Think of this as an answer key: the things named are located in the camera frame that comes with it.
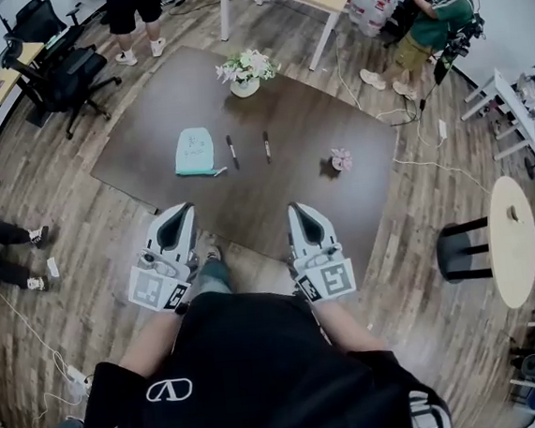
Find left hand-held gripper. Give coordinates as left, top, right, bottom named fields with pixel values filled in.
left=119, top=201, right=207, bottom=319

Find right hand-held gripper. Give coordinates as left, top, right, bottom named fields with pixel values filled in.
left=284, top=196, right=359, bottom=304

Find mint green pencil case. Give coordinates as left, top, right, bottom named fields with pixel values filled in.
left=171, top=124, right=230, bottom=181

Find black pen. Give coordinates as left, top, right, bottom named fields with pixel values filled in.
left=225, top=133, right=242, bottom=171
left=260, top=129, right=274, bottom=166

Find person's right forearm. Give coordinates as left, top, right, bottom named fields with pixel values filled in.
left=309, top=292, right=390, bottom=359

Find person's left forearm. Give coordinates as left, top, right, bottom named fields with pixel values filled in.
left=114, top=304, right=193, bottom=381

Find person's jeans leg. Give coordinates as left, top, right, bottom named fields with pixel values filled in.
left=195, top=257, right=235, bottom=299

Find person's black shirt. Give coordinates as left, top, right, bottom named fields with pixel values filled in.
left=67, top=269, right=453, bottom=428

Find small pink flower pot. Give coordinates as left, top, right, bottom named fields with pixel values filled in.
left=328, top=146, right=355, bottom=174

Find round light wooden table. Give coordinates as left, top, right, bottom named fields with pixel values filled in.
left=483, top=172, right=535, bottom=312

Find white pot with pale flowers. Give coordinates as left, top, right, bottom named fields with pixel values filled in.
left=213, top=45, right=285, bottom=102

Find black office chair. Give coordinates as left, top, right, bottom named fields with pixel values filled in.
left=0, top=29, right=128, bottom=145
left=5, top=0, right=87, bottom=49

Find small white table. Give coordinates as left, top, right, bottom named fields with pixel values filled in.
left=455, top=64, right=535, bottom=165

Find light wooden desk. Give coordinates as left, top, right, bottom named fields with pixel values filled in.
left=0, top=27, right=79, bottom=106

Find pack of water bottles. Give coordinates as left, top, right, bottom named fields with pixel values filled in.
left=346, top=0, right=405, bottom=40

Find long white floor cable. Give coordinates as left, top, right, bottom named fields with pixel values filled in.
left=332, top=18, right=493, bottom=209

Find black floor cable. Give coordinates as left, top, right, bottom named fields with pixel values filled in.
left=387, top=96, right=429, bottom=126

